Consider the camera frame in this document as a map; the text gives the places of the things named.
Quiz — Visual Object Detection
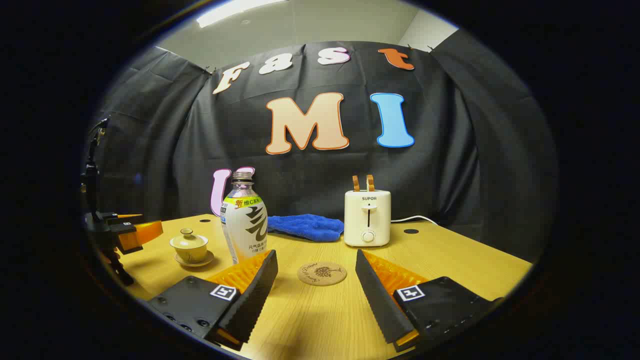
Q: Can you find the blue towel cloth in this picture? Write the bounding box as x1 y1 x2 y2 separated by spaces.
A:
266 214 345 243

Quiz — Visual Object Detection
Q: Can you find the clear labelled water bottle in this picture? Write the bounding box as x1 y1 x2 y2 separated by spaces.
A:
220 171 269 265

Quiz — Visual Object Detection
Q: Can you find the white toaster cable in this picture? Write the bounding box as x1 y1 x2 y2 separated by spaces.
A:
390 215 439 226

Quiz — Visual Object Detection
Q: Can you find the white toaster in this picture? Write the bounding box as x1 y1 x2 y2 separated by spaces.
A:
344 189 392 248

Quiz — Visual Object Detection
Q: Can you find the round wooden coaster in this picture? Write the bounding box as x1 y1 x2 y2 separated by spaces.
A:
297 261 348 287

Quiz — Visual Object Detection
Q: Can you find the black backdrop cloth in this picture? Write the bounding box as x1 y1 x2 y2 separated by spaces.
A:
87 41 558 263

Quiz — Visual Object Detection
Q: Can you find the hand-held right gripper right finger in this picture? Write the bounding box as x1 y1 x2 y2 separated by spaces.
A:
355 249 503 353

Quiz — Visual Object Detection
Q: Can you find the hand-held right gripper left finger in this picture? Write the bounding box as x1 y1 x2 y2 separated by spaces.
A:
147 249 279 352

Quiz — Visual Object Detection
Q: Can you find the cream ceramic teacup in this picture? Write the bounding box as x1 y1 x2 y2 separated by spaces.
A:
169 236 209 264

